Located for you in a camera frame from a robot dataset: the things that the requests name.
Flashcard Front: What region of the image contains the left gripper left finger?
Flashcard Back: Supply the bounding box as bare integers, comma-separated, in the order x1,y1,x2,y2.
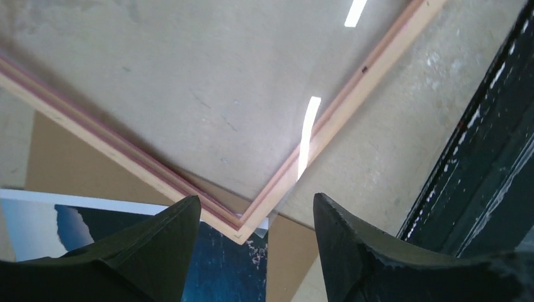
1,196,201,301

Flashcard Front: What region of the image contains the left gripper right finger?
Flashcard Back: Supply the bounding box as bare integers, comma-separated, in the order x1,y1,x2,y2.
313,193,533,301

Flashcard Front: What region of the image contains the seascape photo print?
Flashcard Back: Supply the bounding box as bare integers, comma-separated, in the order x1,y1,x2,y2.
1,189,268,301

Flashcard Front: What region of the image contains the pink wooden picture frame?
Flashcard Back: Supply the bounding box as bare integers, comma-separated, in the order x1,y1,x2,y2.
1,1,444,244

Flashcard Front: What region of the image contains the brown cardboard backing board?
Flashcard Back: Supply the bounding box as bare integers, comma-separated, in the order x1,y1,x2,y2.
25,113,318,301

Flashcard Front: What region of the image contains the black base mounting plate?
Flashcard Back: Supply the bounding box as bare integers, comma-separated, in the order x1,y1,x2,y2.
397,1,533,257

